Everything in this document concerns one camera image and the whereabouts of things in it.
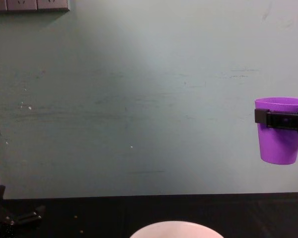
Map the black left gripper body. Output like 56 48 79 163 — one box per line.
0 203 22 238

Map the purple plastic cup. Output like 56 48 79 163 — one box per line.
254 97 298 166

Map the black table cloth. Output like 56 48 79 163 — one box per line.
0 191 298 238

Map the pale pink round container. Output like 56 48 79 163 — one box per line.
129 221 225 238

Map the grey wall socket panel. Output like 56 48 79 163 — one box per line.
0 0 71 13

